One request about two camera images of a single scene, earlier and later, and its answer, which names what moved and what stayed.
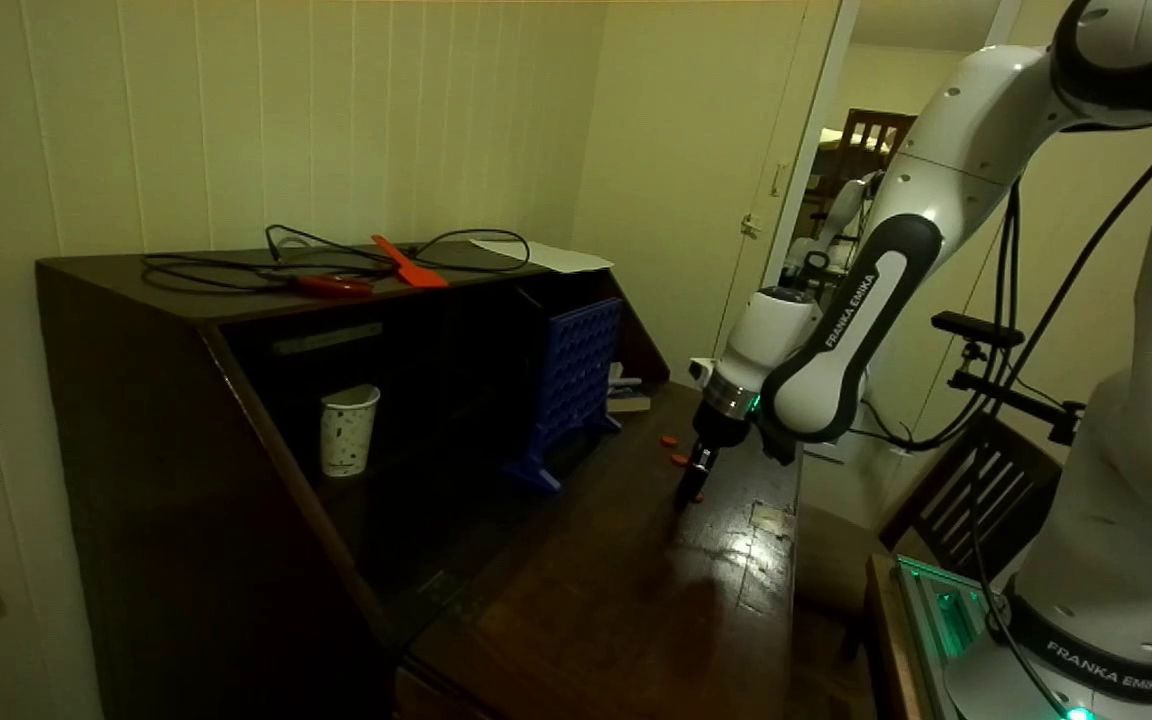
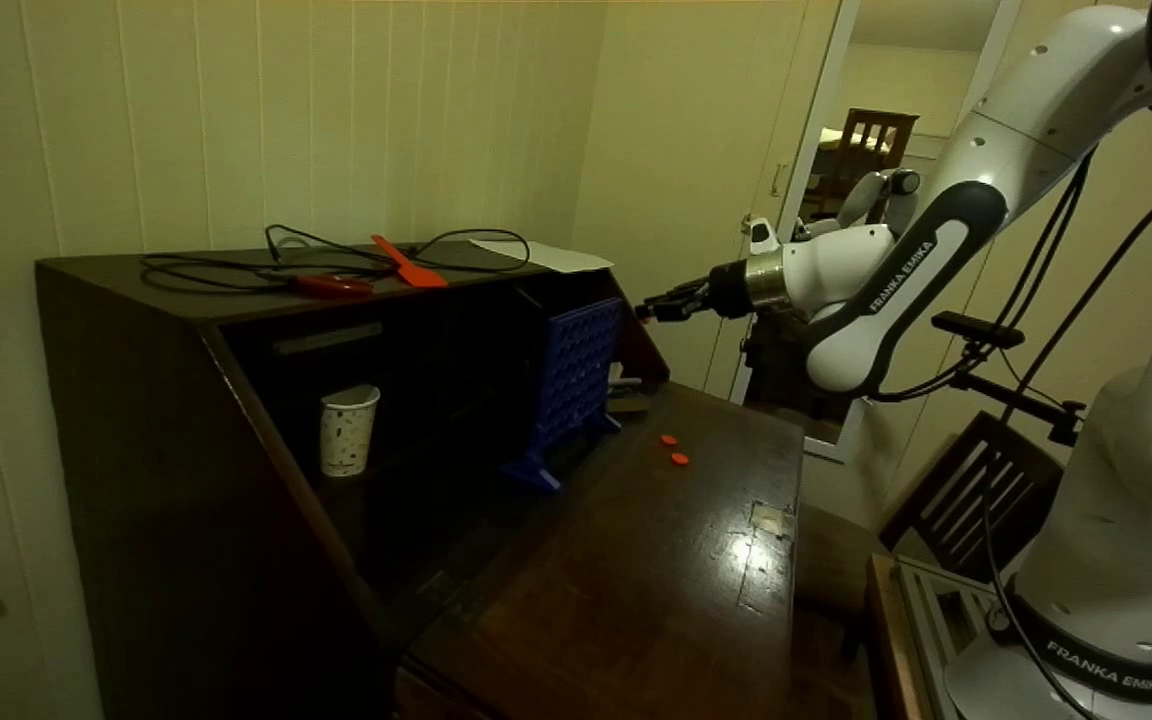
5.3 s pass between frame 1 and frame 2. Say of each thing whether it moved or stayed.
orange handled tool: stayed
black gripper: moved
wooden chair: stayed
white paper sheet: stayed
